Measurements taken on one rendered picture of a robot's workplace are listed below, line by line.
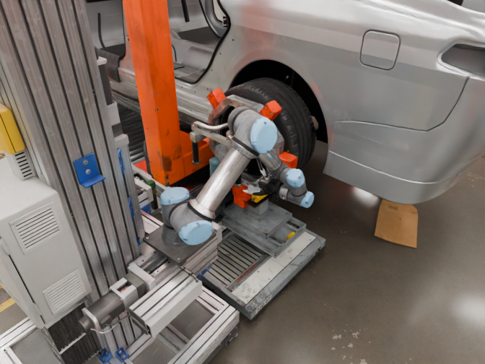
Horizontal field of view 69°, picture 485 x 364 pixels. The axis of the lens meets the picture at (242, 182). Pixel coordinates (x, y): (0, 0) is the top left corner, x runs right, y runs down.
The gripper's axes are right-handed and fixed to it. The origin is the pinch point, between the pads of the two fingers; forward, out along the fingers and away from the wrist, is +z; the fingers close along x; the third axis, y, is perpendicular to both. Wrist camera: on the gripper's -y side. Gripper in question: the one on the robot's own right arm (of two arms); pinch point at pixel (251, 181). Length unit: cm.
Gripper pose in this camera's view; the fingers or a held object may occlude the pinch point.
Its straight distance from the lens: 182.9
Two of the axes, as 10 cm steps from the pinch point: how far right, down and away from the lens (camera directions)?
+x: -5.9, 6.9, -4.2
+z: -7.6, -2.9, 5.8
